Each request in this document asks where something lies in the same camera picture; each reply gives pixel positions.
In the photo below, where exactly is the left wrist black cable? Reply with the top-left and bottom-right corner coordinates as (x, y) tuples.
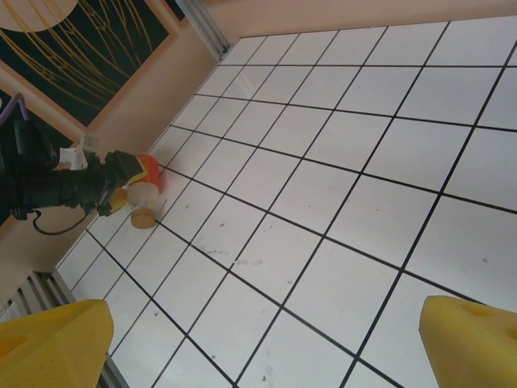
(28, 206), (89, 236)

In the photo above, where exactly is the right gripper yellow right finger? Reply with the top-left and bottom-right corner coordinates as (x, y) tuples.
(418, 294), (517, 388)

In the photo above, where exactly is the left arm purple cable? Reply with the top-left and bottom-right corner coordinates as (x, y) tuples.
(0, 93), (30, 122)

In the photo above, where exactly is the wide orange tan-cap bottle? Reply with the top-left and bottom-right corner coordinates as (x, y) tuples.
(125, 153), (167, 230)

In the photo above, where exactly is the aluminium frame post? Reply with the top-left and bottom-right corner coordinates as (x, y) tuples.
(177, 0), (234, 60)

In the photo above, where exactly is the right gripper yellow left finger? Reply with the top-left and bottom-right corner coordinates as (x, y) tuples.
(0, 298), (115, 388)

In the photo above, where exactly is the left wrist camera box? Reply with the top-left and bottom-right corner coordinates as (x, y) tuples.
(58, 135), (101, 171)

